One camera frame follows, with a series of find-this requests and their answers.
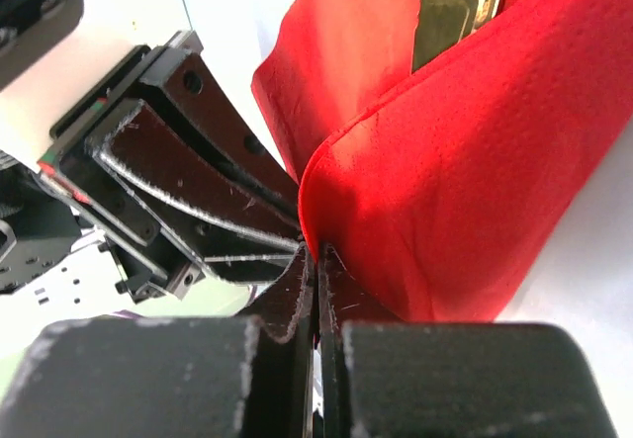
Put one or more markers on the gold knife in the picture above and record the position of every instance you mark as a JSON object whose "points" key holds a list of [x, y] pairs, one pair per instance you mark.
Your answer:
{"points": [[443, 23]]}

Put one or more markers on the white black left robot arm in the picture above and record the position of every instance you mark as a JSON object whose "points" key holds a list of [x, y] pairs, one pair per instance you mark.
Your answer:
{"points": [[51, 53]]}

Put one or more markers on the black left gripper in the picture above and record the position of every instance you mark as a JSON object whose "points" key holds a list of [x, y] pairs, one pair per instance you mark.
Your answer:
{"points": [[156, 155]]}

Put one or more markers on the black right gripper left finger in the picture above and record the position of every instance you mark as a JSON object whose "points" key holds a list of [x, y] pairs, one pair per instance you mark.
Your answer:
{"points": [[249, 375]]}

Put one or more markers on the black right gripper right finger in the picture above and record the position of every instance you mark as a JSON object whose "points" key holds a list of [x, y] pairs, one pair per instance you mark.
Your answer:
{"points": [[382, 377]]}

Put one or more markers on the red paper napkin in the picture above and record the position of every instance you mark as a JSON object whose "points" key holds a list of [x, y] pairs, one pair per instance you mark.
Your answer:
{"points": [[439, 186]]}

